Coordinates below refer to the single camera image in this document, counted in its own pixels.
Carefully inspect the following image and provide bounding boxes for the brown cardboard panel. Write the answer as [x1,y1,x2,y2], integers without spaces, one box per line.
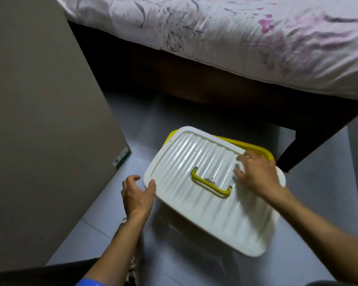
[0,0,132,274]

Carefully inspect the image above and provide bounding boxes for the yellow plastic bin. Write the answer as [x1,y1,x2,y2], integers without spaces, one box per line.
[162,129,276,163]

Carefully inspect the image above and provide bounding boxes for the person's left hand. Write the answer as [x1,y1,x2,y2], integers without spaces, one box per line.
[121,175,157,221]

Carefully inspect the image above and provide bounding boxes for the blue wristband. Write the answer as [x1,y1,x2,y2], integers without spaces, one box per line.
[76,278,107,286]

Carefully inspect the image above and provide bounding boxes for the dark wooden bed frame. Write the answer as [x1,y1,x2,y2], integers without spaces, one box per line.
[67,20,358,173]

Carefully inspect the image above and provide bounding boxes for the person's right hand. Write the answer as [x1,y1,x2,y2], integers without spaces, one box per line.
[232,150,282,200]

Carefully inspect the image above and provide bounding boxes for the person's dark trousers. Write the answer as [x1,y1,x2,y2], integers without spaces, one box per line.
[0,257,138,286]

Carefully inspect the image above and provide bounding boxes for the white bin lid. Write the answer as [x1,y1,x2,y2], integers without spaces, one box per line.
[143,126,287,257]

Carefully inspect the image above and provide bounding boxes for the person's right forearm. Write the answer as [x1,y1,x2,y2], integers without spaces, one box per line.
[264,187,358,286]

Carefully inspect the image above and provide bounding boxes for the yellow lid handle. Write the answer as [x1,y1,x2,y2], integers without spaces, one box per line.
[190,166,233,199]

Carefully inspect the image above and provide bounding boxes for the person's left shoe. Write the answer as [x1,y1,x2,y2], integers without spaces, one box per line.
[119,218,144,286]

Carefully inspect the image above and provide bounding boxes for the green white small box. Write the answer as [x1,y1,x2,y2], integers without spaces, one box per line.
[112,147,131,170]

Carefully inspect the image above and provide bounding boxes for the person's left forearm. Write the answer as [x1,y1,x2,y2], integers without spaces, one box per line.
[80,213,151,286]

